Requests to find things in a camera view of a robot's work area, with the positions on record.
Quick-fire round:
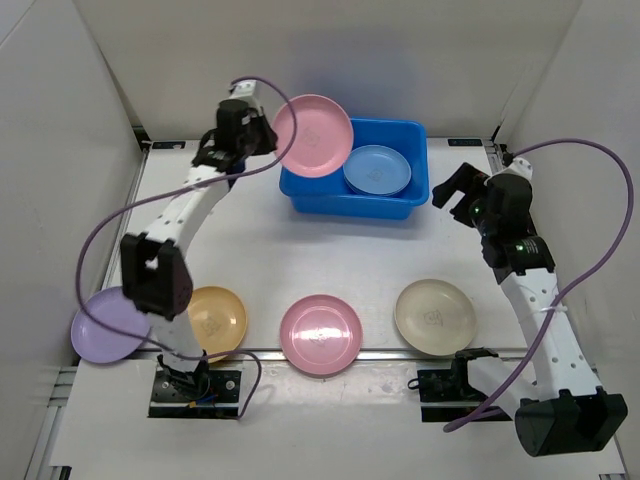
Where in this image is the pink plate back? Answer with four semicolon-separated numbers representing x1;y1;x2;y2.
280;94;354;178

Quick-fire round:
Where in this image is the pink plate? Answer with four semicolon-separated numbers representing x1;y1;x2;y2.
280;94;354;178
279;294;363;377

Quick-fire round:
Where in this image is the blue plate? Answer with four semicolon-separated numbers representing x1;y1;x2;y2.
343;145;412;196

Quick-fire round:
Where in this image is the cream plate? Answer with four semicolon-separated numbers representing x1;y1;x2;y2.
394;279;477;357

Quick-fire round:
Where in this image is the pink plate front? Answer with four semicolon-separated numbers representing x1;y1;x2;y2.
279;294;363;377

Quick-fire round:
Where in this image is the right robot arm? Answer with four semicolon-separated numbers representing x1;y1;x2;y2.
433;159;628;457

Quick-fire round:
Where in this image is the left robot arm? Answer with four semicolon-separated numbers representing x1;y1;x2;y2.
120;99;277;400

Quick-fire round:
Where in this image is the blue plastic bin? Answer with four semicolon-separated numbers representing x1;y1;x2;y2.
279;118;430;220

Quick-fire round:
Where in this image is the yellow plate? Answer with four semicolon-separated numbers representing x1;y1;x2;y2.
188;286;248;354

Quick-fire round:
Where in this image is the purple plate front left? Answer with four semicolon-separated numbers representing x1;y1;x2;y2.
71;287;150;364

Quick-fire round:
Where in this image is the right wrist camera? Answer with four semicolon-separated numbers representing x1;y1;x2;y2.
503;156;533;182

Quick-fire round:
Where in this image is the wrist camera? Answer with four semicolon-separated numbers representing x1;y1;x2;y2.
229;80;261;111
503;156;533;182

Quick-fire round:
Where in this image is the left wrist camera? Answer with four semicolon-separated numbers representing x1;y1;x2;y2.
229;80;261;111

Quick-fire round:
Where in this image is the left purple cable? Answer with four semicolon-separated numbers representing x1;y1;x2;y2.
74;76;296;420

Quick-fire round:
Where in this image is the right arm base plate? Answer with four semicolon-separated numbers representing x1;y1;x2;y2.
407;369;486;423

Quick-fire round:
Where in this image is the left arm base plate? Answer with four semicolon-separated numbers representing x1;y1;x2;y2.
147;369;242;420

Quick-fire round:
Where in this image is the left aluminium rail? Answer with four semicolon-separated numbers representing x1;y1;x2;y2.
23;141;151;479

